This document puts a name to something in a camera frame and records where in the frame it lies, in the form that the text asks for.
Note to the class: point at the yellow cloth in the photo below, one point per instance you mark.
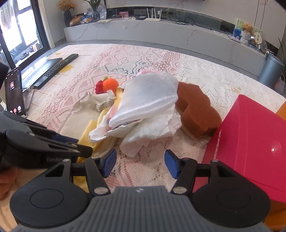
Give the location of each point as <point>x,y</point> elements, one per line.
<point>89,130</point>

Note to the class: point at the red box lid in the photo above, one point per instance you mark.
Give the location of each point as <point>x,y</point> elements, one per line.
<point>245,138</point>

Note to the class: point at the white lace tablecloth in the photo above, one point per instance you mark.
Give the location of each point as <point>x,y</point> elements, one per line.
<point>156,60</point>

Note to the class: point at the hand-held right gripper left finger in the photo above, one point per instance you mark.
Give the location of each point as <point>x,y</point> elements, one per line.
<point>109,162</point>

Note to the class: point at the brown sponge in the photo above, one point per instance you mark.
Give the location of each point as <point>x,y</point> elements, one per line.
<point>196,111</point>

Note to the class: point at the person's left hand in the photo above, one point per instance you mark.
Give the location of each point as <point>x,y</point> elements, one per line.
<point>7,180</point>

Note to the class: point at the sliding glass door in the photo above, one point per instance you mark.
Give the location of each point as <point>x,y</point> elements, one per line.
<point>24,26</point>

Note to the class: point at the black flat device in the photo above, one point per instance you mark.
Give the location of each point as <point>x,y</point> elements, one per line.
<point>38,71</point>

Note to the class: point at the small black box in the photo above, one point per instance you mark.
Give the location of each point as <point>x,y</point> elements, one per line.
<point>141,18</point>

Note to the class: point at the orange and red crochet toy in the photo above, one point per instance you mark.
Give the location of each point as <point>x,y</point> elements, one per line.
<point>109,84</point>

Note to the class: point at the pink card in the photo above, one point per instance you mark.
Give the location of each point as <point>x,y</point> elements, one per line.
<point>123,15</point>

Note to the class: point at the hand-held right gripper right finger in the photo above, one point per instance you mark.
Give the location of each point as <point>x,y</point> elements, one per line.
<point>171,164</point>

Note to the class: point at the white satin cloth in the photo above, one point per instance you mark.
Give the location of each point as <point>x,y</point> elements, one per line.
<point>147,96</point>

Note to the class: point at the black smartphone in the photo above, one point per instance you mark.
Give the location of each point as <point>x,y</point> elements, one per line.
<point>13,89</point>

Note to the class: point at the white router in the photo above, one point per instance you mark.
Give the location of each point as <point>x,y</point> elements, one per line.
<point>153,19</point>

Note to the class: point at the grey trash can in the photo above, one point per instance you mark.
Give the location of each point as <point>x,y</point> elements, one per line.
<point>270,71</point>

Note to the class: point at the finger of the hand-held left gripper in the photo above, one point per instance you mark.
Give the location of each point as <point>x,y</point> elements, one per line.
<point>82,151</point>
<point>64,139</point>

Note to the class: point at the dark vase with dried flowers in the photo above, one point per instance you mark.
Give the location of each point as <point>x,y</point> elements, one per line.
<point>67,19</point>

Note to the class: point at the glass vase with green plant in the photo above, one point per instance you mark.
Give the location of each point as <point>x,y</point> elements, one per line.
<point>95,15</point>

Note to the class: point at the pink woven bag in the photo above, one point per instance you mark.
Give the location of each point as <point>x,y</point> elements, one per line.
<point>280,84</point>

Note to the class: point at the black remote control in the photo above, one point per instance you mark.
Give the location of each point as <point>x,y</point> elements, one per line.
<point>55,70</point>

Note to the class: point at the printed picture board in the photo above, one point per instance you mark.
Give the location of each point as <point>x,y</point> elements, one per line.
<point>236,26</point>

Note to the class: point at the teddy bear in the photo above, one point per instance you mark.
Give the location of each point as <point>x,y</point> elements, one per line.
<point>247,33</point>

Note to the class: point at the brown wooden ornament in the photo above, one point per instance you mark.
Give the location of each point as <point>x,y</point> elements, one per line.
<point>76,21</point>

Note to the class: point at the white marble media cabinet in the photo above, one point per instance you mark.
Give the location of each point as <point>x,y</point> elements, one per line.
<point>156,31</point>

